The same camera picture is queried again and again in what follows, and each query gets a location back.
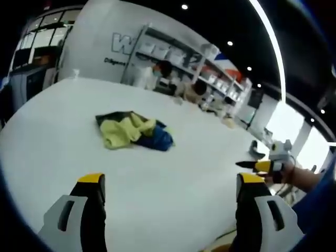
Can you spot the grey curved object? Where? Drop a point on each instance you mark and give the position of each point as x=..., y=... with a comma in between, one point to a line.
x=256, y=151

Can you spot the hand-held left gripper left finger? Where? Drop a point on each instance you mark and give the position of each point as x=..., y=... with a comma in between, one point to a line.
x=76, y=210

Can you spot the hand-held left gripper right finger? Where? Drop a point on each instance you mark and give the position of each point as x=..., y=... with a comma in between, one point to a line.
x=262, y=210

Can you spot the yellow and blue garment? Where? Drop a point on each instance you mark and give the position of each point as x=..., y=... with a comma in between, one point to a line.
x=123, y=131

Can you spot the person's blue clothing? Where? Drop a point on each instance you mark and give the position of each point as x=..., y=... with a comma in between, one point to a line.
x=317, y=210

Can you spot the dark grey cabinet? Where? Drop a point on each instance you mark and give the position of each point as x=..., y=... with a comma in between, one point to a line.
x=31, y=84

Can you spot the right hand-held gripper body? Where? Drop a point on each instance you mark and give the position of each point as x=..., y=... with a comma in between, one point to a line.
x=281, y=155

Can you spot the white shelving unit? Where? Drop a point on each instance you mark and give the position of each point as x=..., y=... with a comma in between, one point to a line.
x=194, y=60

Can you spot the dark template sheet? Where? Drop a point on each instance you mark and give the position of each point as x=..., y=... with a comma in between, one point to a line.
x=111, y=115

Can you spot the glass window partition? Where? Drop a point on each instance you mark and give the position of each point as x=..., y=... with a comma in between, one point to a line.
x=44, y=36

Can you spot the long ceiling light strip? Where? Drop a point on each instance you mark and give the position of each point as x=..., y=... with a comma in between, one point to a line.
x=275, y=44

